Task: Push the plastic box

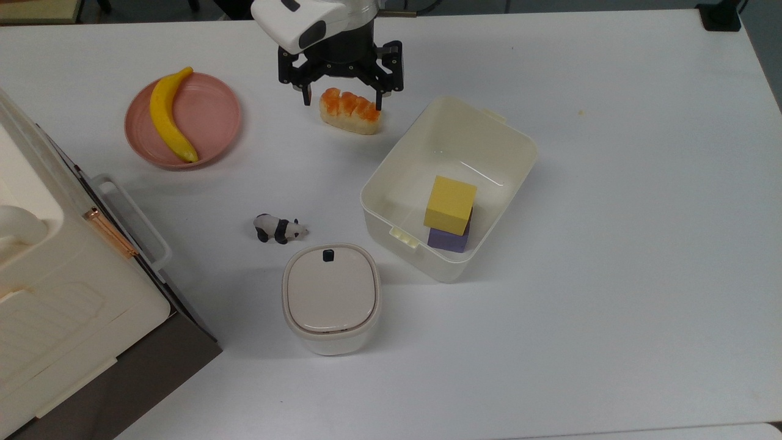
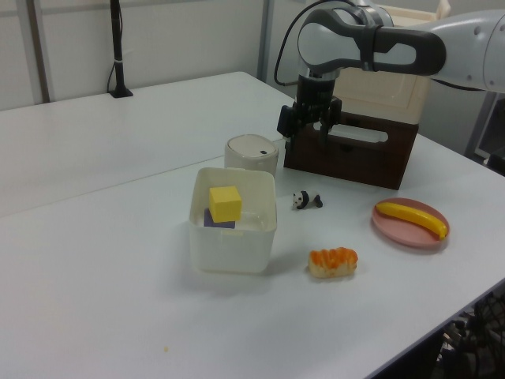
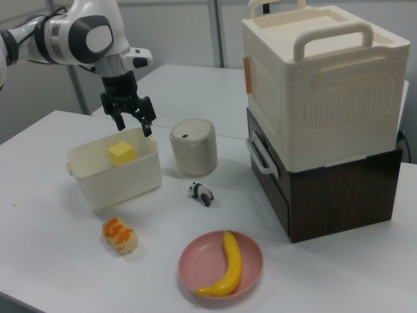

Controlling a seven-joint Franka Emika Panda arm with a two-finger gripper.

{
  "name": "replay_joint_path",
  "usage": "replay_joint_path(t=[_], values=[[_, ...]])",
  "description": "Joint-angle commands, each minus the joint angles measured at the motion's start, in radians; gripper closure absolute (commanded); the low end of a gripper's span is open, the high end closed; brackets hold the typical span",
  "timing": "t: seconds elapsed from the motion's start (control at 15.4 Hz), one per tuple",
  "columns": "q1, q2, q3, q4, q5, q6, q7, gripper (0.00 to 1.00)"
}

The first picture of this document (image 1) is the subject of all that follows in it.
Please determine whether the black white panda toy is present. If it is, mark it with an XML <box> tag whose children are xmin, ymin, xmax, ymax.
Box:
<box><xmin>254</xmin><ymin>213</ymin><xmax>309</xmax><ymax>246</ymax></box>

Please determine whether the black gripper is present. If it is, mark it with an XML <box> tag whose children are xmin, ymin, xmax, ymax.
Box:
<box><xmin>277</xmin><ymin>23</ymin><xmax>404</xmax><ymax>112</ymax></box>

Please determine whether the yellow wooden board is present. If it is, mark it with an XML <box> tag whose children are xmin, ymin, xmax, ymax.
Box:
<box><xmin>0</xmin><ymin>0</ymin><xmax>84</xmax><ymax>26</ymax></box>

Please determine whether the purple cube block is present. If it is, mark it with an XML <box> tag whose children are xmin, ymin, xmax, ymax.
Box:
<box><xmin>426</xmin><ymin>208</ymin><xmax>474</xmax><ymax>254</ymax></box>

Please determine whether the cream open plastic box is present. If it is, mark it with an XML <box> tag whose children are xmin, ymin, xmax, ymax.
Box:
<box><xmin>360</xmin><ymin>95</ymin><xmax>539</xmax><ymax>284</ymax></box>

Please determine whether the orange topped toy bread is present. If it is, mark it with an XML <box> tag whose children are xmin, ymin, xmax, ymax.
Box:
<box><xmin>318</xmin><ymin>87</ymin><xmax>384</xmax><ymax>136</ymax></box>

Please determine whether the yellow cube block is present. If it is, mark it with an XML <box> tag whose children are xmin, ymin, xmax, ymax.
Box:
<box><xmin>423</xmin><ymin>175</ymin><xmax>478</xmax><ymax>235</ymax></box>

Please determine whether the cream toy kitchen cabinet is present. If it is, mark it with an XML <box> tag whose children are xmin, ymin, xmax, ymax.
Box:
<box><xmin>0</xmin><ymin>89</ymin><xmax>224</xmax><ymax>440</ymax></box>

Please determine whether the rose gold cabinet handle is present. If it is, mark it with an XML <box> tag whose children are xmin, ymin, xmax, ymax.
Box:
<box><xmin>83</xmin><ymin>207</ymin><xmax>139</xmax><ymax>259</ymax></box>

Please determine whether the pink round plate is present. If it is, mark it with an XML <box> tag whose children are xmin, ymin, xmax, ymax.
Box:
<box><xmin>124</xmin><ymin>72</ymin><xmax>243</xmax><ymax>170</ymax></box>

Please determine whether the yellow toy banana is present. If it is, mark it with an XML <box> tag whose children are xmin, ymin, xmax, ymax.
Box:
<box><xmin>149</xmin><ymin>66</ymin><xmax>200</xmax><ymax>164</ymax></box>

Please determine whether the white lidded plastic container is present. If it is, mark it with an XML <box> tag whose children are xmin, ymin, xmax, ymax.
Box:
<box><xmin>281</xmin><ymin>243</ymin><xmax>382</xmax><ymax>357</ymax></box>

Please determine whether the black table clamp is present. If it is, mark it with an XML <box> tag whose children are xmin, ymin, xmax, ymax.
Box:
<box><xmin>696</xmin><ymin>0</ymin><xmax>744</xmax><ymax>33</ymax></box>

